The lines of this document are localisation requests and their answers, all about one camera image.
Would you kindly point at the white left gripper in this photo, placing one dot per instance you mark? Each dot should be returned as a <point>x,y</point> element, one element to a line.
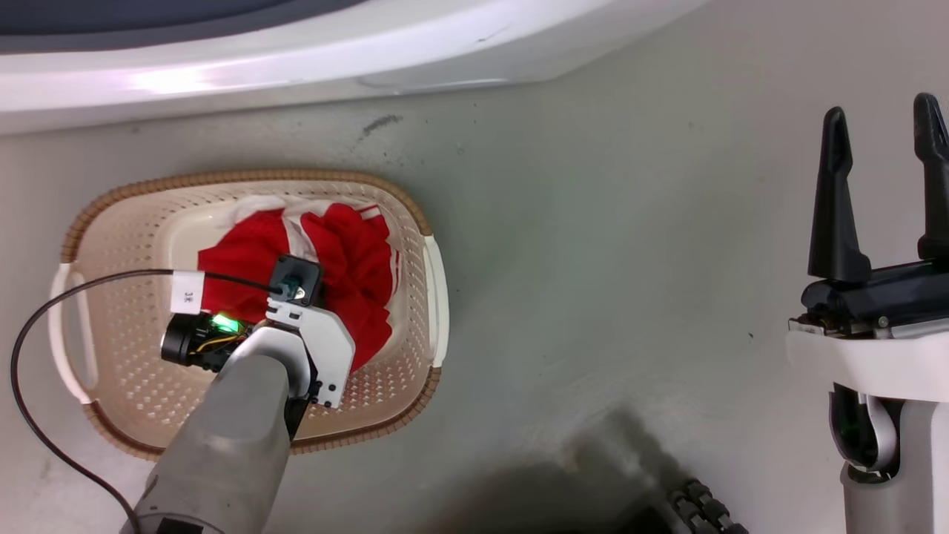
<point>330,348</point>

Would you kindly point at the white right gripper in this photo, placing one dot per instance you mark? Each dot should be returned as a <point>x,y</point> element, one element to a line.
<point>875,356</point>

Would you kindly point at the red and white garment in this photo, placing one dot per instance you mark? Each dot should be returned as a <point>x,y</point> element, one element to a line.
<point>356,267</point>

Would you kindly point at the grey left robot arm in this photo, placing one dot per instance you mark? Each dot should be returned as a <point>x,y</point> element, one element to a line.
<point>222,445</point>

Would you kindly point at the cream plastic laundry basket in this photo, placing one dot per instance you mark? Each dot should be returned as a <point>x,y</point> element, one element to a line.
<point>133,334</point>

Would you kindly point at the white front-load washing machine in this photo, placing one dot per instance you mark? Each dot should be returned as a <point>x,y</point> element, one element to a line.
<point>296,70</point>

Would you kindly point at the grey rubber door gasket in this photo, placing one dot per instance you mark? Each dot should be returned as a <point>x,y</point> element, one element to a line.
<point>111,18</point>

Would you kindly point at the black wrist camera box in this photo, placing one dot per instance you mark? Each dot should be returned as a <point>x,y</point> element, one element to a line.
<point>305,273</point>

